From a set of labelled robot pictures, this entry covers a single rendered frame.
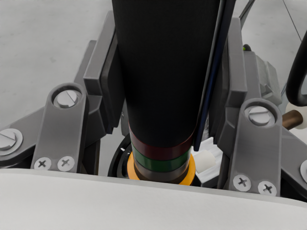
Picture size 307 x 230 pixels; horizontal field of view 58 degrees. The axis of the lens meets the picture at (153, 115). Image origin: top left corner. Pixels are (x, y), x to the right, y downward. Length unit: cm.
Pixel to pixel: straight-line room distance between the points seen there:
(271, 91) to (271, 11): 252
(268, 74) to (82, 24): 234
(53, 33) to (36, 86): 65
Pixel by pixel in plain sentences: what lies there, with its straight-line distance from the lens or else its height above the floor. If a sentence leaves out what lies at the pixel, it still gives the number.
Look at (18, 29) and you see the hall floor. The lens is 297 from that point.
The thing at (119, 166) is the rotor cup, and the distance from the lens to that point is 42.
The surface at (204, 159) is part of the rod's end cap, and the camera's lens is 21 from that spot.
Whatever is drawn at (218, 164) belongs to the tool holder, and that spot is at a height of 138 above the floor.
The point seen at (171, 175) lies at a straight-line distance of 15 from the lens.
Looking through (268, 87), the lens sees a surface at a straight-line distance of 61.
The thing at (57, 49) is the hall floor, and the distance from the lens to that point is 260.
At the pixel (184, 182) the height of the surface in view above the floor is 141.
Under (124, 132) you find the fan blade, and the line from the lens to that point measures 73.
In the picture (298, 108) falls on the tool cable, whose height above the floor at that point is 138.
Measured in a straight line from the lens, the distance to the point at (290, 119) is 26.
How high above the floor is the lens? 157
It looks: 53 degrees down
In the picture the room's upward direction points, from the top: 1 degrees counter-clockwise
